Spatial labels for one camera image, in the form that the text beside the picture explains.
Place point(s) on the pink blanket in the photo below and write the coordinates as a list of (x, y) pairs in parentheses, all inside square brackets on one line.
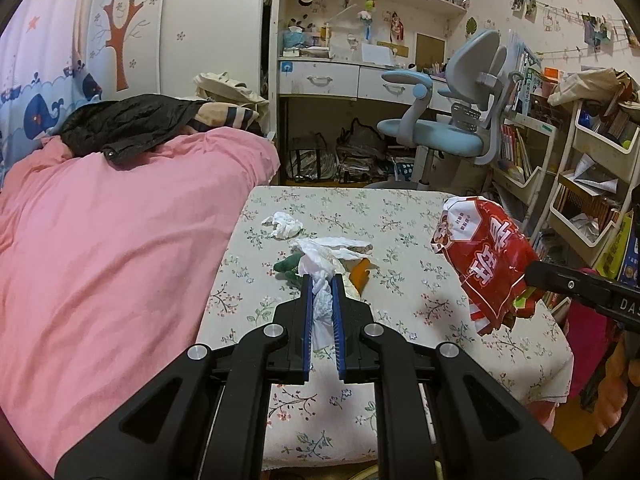
[(100, 260)]

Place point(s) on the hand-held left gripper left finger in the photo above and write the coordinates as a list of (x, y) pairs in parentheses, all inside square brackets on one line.
[(307, 330)]

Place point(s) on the black jacket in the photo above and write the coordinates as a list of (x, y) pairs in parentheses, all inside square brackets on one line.
[(125, 125)]

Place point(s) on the white book rack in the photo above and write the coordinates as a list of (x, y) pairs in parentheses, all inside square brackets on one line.
[(525, 180)]

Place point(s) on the white wardrobe with tree decal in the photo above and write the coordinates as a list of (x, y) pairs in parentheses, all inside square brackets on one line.
[(200, 20)]

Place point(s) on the green wrapper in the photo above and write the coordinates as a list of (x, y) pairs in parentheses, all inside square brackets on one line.
[(287, 265)]

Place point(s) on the green and white box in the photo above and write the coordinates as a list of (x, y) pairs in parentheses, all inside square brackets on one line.
[(405, 170)]

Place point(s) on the beige striped pillow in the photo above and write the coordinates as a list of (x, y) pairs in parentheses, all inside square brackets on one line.
[(225, 115)]

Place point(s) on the magenta tote bag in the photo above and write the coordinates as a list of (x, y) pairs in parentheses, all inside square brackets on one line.
[(585, 340)]

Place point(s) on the white plastic bag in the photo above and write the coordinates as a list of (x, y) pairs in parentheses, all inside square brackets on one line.
[(320, 260)]

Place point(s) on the white desk with drawers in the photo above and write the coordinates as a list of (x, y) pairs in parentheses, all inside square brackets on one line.
[(325, 80)]

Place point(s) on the whale print curtain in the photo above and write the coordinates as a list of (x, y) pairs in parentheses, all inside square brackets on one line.
[(40, 110)]

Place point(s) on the blue and yellow box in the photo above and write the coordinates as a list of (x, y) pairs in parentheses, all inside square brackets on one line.
[(625, 255)]

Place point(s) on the stack of tall books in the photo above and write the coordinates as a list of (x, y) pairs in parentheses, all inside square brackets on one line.
[(525, 80)]

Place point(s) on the row of dark books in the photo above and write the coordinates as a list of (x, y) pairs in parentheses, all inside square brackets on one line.
[(575, 202)]

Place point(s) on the blue office chair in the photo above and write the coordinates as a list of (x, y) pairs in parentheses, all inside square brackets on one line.
[(435, 135)]

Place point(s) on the white tissue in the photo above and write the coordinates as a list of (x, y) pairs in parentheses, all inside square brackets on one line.
[(282, 225)]

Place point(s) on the beige canvas bag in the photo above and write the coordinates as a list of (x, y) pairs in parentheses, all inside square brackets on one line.
[(220, 85)]

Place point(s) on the red dressed doll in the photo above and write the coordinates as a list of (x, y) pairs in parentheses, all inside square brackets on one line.
[(396, 27)]

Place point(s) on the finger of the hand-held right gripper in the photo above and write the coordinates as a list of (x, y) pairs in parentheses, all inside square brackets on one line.
[(552, 277)]

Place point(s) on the beige tote bag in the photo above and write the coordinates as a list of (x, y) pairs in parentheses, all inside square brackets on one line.
[(585, 85)]

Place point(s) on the person's right forearm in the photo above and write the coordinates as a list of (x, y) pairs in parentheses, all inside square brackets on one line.
[(612, 390)]

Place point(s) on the floral tablecloth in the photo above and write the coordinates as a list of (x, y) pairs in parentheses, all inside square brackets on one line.
[(400, 220)]

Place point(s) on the red snack bag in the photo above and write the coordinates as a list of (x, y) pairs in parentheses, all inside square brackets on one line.
[(480, 260)]

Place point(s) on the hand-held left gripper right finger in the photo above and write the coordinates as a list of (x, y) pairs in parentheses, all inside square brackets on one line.
[(338, 330)]

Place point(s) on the white tiered storage rack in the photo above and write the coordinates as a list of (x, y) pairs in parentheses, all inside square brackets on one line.
[(600, 145)]

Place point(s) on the orange peel scrap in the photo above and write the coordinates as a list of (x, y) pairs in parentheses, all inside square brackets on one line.
[(357, 272)]

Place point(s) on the blue tissue box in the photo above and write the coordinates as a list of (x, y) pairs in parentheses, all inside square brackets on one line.
[(295, 40)]

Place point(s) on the stack of newspapers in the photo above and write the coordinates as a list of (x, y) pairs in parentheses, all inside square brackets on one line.
[(360, 160)]

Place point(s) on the transparent bag with black frame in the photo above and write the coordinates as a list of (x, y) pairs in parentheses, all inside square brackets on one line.
[(310, 160)]

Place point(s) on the cork board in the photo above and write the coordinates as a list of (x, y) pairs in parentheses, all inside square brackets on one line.
[(430, 50)]

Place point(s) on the row of upright books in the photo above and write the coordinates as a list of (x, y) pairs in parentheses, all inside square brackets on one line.
[(515, 147)]

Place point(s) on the translucent plastic bag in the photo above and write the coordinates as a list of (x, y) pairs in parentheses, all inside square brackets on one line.
[(537, 412)]

